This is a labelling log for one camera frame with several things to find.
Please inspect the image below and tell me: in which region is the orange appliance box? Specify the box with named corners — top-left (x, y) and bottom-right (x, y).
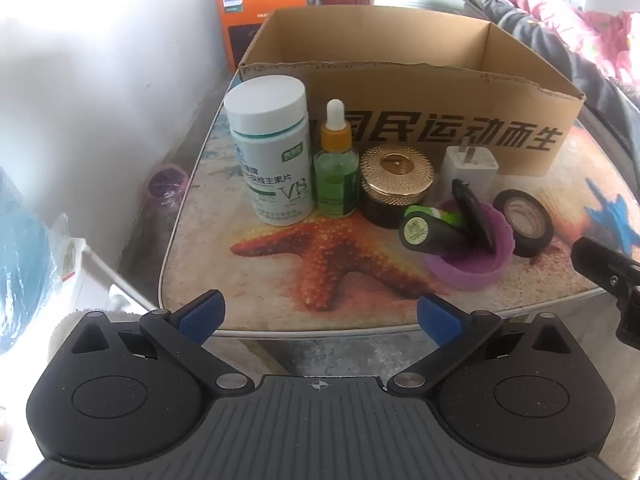
top-left (215, 0), bottom-right (326, 73)

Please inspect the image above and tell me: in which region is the white pill bottle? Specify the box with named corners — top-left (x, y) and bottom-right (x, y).
top-left (223, 75), bottom-right (317, 224)

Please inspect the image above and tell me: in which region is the black tape roll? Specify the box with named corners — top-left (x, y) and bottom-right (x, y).
top-left (492, 189), bottom-right (555, 258)

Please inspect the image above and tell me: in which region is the blue plastic bag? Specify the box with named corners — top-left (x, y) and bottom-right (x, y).
top-left (0, 165), bottom-right (81, 356)

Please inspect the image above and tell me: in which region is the green glue stick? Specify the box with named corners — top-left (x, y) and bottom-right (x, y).
top-left (405, 204), bottom-right (463, 227)

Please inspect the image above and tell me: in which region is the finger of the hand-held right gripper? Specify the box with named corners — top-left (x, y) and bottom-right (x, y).
top-left (616, 285), bottom-right (640, 347)
top-left (571, 236), bottom-right (640, 298)

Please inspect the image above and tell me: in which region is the black flat case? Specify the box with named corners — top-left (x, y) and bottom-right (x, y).
top-left (451, 178), bottom-right (496, 250)

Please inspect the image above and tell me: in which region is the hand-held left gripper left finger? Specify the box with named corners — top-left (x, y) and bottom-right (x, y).
top-left (67, 289), bottom-right (256, 397)

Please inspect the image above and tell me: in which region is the black cylindrical tube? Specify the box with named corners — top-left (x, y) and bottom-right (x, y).
top-left (398, 209), bottom-right (468, 252)

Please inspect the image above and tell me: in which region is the white plastic container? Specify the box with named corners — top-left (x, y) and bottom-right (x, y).
top-left (50, 240), bottom-right (161, 341)

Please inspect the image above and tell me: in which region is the purple plastic cup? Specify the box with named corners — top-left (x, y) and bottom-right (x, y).
top-left (147, 166), bottom-right (190, 216)

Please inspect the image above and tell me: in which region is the brown cardboard box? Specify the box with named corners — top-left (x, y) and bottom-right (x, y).
top-left (237, 5), bottom-right (587, 177)

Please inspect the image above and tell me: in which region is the white charger plug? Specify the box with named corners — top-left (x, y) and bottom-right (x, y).
top-left (440, 145), bottom-right (501, 202)

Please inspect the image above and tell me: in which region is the pink floral blanket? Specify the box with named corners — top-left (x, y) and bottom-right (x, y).
top-left (492, 0), bottom-right (640, 92)

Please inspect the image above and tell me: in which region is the grey cloth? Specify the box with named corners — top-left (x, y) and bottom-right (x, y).
top-left (457, 0), bottom-right (640, 151)

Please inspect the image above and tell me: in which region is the purple plastic lid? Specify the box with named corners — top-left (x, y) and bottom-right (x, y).
top-left (422, 196), bottom-right (516, 291)

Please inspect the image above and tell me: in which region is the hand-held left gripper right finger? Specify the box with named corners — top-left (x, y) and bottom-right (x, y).
top-left (387, 294), bottom-right (573, 397)

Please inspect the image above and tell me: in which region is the green dropper bottle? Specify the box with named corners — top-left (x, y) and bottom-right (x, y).
top-left (313, 100), bottom-right (361, 219)

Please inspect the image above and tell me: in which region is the gold lid cosmetic jar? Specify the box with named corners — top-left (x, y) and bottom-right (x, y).
top-left (359, 145), bottom-right (435, 230)

